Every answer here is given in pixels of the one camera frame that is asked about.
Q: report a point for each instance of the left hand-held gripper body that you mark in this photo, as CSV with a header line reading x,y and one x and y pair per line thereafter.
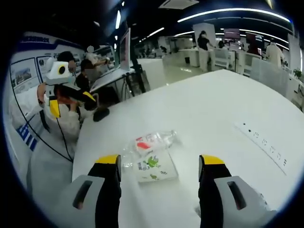
x,y
55,76

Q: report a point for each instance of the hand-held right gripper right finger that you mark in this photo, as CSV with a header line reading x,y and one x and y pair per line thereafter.
x,y
211,190

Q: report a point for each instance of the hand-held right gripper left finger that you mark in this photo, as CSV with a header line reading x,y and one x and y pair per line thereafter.
x,y
107,190

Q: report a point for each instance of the black rounded item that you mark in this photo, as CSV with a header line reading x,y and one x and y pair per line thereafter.
x,y
101,115

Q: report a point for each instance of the white tissue pack green print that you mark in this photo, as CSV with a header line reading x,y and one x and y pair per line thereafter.
x,y
161,171

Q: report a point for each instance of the clear bottle with red label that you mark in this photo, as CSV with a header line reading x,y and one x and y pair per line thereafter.
x,y
164,139

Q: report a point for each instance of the person's left hand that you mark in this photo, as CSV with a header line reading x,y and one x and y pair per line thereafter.
x,y
42,93

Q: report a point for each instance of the white desk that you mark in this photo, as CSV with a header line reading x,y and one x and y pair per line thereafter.
x,y
109,79

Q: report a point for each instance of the person in white coat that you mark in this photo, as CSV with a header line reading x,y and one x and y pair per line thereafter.
x,y
47,171

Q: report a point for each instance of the computer monitor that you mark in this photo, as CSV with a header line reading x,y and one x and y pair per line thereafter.
x,y
124,50

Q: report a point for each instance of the black stand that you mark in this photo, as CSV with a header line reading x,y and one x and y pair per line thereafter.
x,y
140,71

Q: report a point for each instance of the table power socket strip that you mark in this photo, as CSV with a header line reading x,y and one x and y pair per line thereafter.
x,y
263,147

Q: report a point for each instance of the white table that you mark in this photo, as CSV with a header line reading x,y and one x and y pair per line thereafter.
x,y
202,114

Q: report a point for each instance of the ceiling air vent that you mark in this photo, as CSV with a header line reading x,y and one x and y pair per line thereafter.
x,y
178,3

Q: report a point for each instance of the potted green plant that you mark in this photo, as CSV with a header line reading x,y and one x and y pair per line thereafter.
x,y
298,72

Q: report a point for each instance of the ceiling light strip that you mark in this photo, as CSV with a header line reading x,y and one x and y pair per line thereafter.
x,y
237,9

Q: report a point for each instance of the wall display board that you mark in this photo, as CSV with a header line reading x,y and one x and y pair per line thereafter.
x,y
23,73

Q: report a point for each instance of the purple wall screen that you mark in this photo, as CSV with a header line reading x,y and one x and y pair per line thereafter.
x,y
232,34

